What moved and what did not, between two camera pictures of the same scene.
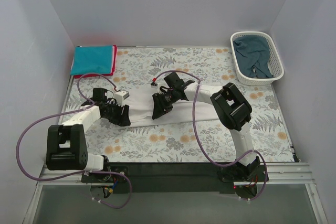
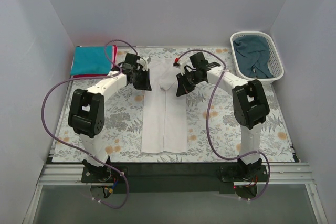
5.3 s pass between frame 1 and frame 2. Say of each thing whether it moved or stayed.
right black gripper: moved
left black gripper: moved
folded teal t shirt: stayed
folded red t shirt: stayed
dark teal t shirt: stayed
